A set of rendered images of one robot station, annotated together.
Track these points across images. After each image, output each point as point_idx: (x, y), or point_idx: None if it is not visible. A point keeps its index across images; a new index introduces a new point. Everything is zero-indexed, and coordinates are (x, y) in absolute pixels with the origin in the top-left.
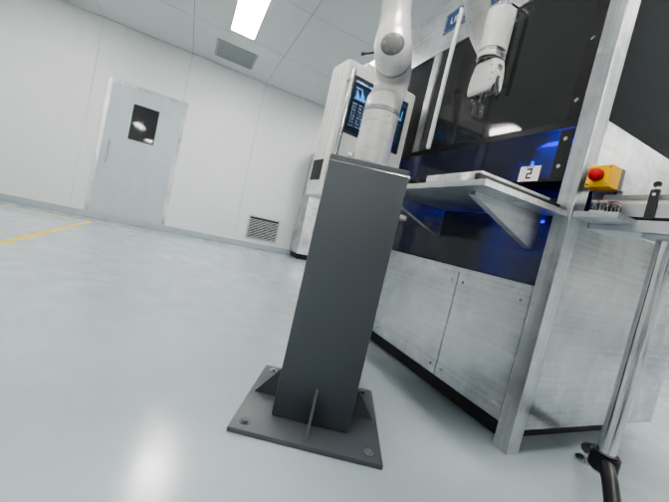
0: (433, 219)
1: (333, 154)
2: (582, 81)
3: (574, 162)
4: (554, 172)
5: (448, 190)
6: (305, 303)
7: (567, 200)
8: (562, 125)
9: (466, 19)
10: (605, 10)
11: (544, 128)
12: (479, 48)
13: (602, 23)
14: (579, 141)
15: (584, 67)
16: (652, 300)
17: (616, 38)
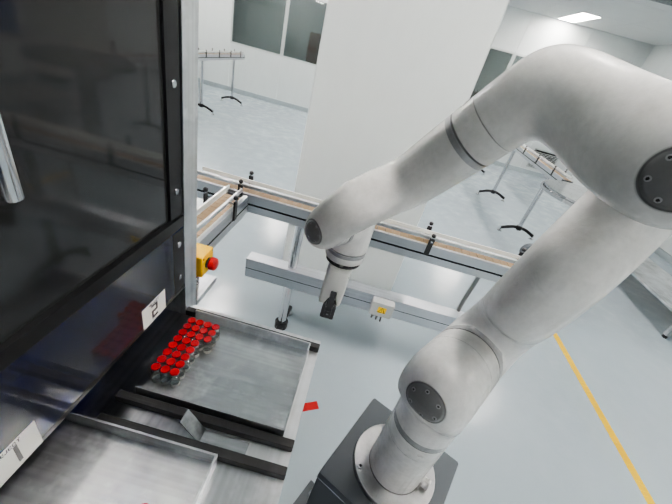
0: None
1: (455, 460)
2: (176, 162)
3: (190, 263)
4: (177, 285)
5: None
6: None
7: (192, 297)
8: (172, 229)
9: (390, 217)
10: (177, 29)
11: (153, 245)
12: (364, 251)
13: (178, 58)
14: (190, 241)
15: (174, 138)
16: None
17: (197, 100)
